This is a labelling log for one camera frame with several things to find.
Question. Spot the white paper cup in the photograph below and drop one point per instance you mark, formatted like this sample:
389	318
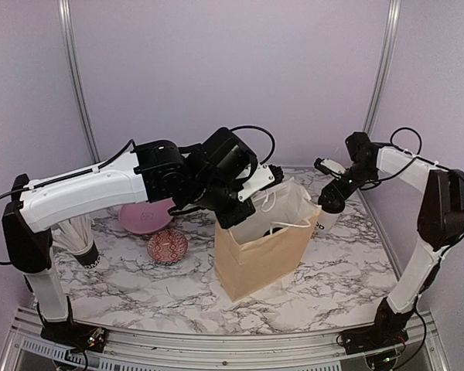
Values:
326	221

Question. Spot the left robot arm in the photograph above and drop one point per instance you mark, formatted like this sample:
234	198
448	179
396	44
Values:
221	174

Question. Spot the pink plate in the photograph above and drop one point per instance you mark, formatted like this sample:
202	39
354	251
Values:
145	218

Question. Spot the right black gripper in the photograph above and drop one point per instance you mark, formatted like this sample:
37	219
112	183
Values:
328	190

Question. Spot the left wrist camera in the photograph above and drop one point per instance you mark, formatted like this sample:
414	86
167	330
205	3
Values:
264	177

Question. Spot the brown paper bag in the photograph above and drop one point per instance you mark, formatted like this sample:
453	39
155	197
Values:
245	261

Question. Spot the aluminium frame post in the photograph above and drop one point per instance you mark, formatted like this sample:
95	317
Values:
384	64
76	79

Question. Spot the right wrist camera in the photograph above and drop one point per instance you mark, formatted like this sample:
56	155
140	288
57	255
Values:
328	166

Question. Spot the red patterned bowl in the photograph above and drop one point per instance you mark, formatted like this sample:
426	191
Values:
167	247

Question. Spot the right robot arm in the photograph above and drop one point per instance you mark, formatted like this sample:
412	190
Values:
440	223

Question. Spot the right aluminium frame post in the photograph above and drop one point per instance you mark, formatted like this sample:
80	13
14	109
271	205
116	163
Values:
384	64

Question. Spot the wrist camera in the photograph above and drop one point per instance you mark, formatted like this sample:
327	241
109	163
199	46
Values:
264	177
328	166

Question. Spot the left aluminium frame post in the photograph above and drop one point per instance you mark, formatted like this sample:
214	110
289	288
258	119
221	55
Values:
76	79

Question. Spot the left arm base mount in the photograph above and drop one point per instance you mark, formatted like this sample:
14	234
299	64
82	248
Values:
87	337

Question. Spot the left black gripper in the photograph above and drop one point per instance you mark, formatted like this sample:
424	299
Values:
229	219

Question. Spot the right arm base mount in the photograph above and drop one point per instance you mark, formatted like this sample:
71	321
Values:
367	338

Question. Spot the black cup with straws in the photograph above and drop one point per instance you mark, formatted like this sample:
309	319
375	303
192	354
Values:
76	237

